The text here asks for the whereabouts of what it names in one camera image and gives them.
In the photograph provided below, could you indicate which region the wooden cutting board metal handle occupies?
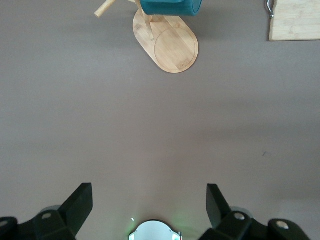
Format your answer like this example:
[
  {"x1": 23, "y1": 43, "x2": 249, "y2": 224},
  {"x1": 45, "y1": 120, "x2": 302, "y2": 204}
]
[{"x1": 264, "y1": 0, "x2": 320, "y2": 42}]

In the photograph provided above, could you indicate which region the wooden mug tree rack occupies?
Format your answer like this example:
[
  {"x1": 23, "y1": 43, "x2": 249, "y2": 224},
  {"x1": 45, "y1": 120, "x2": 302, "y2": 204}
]
[{"x1": 94, "y1": 0, "x2": 200, "y2": 75}]

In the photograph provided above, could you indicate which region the teal cup yellow inside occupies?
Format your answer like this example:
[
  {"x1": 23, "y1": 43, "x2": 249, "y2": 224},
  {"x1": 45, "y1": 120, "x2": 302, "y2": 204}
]
[{"x1": 138, "y1": 0, "x2": 203, "y2": 17}]

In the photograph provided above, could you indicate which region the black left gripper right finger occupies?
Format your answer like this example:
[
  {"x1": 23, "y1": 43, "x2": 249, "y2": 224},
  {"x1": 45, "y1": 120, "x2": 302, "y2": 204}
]
[{"x1": 199, "y1": 183, "x2": 310, "y2": 240}]

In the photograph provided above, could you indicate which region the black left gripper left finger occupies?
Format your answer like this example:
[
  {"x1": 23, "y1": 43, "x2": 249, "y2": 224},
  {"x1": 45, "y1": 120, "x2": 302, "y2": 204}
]
[{"x1": 0, "y1": 182, "x2": 94, "y2": 240}]

